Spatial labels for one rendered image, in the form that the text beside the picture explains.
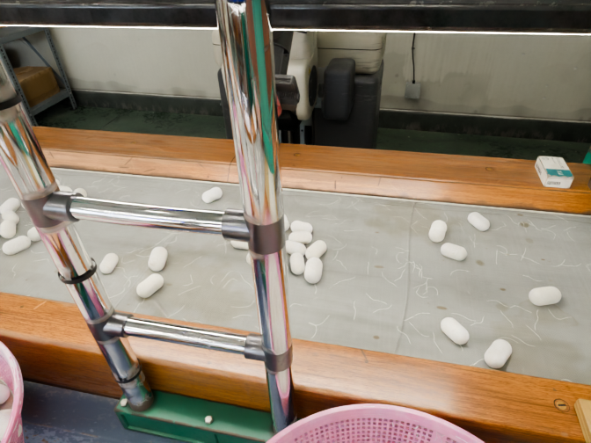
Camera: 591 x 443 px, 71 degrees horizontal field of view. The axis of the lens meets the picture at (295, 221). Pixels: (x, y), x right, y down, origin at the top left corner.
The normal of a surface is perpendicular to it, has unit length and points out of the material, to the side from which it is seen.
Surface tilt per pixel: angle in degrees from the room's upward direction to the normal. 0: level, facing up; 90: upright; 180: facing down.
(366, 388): 0
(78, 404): 0
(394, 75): 90
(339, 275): 0
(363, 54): 90
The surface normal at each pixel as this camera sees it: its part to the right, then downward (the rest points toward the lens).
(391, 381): -0.04, -0.79
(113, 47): -0.24, 0.61
